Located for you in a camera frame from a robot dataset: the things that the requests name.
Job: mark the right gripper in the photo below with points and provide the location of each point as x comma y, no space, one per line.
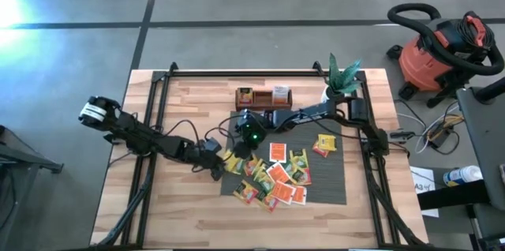
254,134

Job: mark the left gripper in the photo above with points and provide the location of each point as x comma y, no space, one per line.
207,159

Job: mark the yellow tea packet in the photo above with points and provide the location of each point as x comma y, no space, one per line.
233,163
327,142

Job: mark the green lemon lime tea packet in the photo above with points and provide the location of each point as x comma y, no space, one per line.
263,180
290,169
299,157

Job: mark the red peach tea packet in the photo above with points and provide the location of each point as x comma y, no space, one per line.
304,178
318,151
245,95
245,192
250,164

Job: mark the white Tazo tea packet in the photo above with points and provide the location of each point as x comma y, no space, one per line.
280,94

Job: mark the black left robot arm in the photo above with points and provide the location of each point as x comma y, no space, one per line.
138,136

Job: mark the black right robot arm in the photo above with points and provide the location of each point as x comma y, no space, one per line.
315,112

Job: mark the brown wooden tea organizer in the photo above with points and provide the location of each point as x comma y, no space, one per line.
263,105

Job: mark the mango tea sachet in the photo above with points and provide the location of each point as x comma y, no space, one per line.
267,202

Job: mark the dark grey woven placemat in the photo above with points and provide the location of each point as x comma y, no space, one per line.
327,180

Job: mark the green plant in white pot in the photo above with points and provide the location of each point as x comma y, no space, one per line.
341,79

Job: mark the white paper sheet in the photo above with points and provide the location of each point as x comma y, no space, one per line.
422,176

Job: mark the black floor stand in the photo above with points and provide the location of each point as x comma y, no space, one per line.
27,161

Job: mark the black power adapter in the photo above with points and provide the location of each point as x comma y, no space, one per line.
440,137

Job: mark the orange black shop vacuum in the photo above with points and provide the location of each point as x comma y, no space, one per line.
430,61

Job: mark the white spray can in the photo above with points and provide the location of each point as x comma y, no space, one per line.
463,175

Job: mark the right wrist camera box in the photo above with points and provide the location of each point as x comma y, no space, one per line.
246,117

